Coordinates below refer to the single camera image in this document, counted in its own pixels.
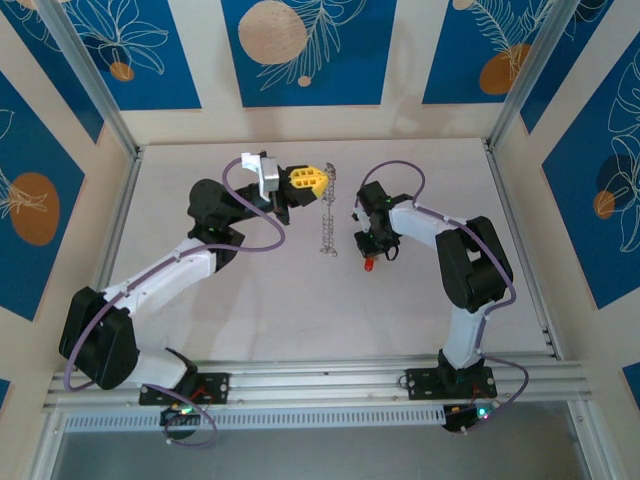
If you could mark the silver keyring bundle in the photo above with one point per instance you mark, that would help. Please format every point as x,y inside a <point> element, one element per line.
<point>327,235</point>

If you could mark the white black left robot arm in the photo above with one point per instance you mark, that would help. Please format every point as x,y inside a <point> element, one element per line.
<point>165,270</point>

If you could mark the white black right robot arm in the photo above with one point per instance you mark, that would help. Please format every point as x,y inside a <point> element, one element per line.
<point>425,225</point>

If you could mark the black controller box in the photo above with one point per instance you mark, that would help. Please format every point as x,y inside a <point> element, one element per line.
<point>457,420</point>
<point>172,416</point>

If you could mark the aluminium side rail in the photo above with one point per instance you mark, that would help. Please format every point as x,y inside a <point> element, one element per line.
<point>122,200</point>
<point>506,200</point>

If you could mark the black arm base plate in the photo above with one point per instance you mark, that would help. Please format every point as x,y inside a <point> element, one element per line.
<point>420,382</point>
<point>220,387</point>

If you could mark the aluminium frame post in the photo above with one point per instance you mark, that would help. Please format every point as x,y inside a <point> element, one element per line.
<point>91,75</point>
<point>527,75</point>

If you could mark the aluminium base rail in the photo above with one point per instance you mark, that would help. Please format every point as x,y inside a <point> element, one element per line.
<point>320,387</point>

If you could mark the aluminium frame leg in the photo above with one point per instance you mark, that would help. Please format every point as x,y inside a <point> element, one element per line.
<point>47,445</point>
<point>590,440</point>

